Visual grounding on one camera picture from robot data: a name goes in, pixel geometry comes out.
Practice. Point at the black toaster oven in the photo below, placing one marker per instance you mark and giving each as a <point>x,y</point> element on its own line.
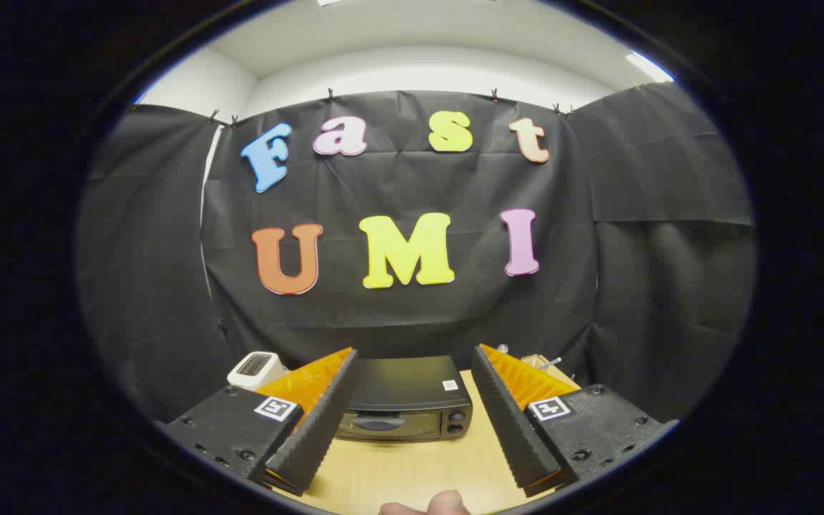
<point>405,386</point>

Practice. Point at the black backdrop cloth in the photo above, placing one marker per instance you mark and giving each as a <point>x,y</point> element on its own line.
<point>412,322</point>

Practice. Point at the white bread toaster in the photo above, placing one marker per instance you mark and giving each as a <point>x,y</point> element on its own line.
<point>254,368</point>

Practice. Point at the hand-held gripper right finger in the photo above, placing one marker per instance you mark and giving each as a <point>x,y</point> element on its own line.
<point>508,422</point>

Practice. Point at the metal utensil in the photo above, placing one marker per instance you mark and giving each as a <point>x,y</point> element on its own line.
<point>552,363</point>

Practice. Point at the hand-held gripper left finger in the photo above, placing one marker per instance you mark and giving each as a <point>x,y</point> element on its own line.
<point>315,422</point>

